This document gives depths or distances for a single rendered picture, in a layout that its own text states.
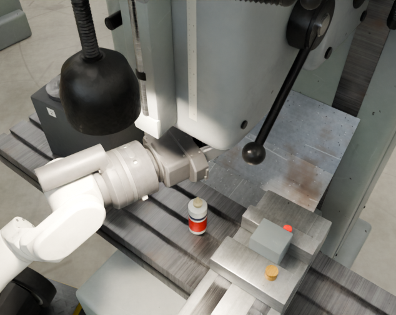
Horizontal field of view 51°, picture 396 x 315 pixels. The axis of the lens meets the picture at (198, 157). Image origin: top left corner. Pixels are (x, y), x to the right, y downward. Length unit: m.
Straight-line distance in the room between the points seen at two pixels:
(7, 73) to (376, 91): 2.61
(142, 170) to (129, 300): 0.41
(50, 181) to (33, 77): 2.49
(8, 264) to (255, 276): 0.40
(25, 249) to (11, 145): 0.61
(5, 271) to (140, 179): 0.22
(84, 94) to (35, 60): 2.85
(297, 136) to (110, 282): 0.55
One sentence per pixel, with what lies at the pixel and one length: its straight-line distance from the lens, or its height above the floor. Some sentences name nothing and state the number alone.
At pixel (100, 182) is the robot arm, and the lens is 0.61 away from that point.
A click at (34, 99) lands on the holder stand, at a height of 1.11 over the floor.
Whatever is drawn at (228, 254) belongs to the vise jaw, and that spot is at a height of 1.04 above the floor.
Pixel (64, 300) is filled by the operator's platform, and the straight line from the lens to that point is 1.49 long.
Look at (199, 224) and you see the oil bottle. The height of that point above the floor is 0.97.
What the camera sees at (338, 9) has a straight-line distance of 0.61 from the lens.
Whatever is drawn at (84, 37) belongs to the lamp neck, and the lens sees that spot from 0.36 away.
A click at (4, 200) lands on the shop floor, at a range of 2.33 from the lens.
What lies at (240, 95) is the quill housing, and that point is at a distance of 0.47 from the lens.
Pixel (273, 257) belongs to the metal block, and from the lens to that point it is 0.76.
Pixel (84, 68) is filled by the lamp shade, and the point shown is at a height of 1.51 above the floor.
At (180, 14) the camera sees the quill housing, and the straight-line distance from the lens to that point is 0.45.
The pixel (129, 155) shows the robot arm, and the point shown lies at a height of 1.27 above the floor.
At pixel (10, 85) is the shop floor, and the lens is 3.04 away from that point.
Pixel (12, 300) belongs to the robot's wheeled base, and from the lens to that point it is 1.31.
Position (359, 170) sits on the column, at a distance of 1.09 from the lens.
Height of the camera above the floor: 1.71
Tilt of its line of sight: 48 degrees down
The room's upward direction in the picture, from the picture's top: straight up
